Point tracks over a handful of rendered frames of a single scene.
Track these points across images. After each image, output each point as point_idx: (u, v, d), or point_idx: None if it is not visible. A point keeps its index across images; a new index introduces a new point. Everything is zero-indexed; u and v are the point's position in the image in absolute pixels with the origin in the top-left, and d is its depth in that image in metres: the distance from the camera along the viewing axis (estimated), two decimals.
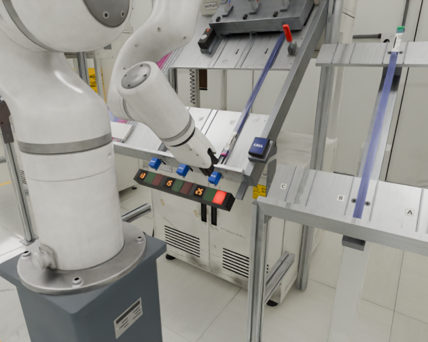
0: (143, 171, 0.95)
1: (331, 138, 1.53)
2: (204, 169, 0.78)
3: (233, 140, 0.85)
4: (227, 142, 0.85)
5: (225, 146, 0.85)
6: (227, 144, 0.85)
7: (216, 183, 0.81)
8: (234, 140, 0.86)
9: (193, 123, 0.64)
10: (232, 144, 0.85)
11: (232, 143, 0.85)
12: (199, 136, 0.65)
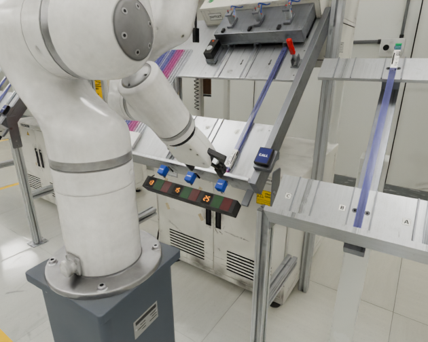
0: (152, 178, 0.99)
1: (332, 144, 1.57)
2: (190, 165, 0.79)
3: (234, 157, 0.88)
4: (228, 159, 0.88)
5: (226, 163, 0.88)
6: (228, 162, 0.87)
7: (223, 191, 0.85)
8: (235, 158, 0.88)
9: (193, 123, 0.64)
10: (233, 162, 0.88)
11: (233, 161, 0.88)
12: (199, 136, 0.65)
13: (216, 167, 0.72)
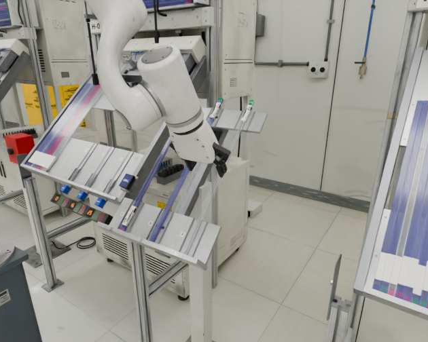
0: (58, 195, 1.24)
1: (243, 160, 1.82)
2: (190, 164, 0.79)
3: (131, 214, 0.88)
4: (126, 217, 0.88)
5: (123, 221, 0.88)
6: (125, 220, 0.88)
7: (100, 207, 1.10)
8: (132, 215, 0.89)
9: (203, 113, 0.65)
10: (130, 219, 0.88)
11: (130, 218, 0.88)
12: (206, 127, 0.66)
13: (218, 164, 0.72)
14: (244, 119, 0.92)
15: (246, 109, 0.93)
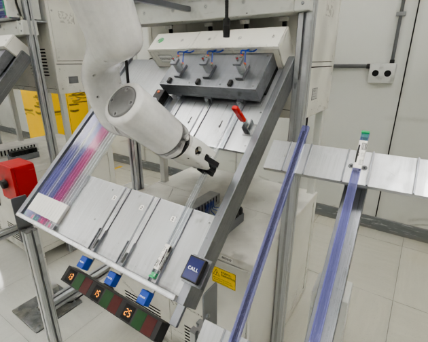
0: (73, 270, 0.81)
1: (310, 193, 1.39)
2: None
3: None
4: None
5: None
6: None
7: (146, 306, 0.67)
8: None
9: None
10: None
11: None
12: None
13: None
14: (165, 245, 0.71)
15: (159, 261, 0.69)
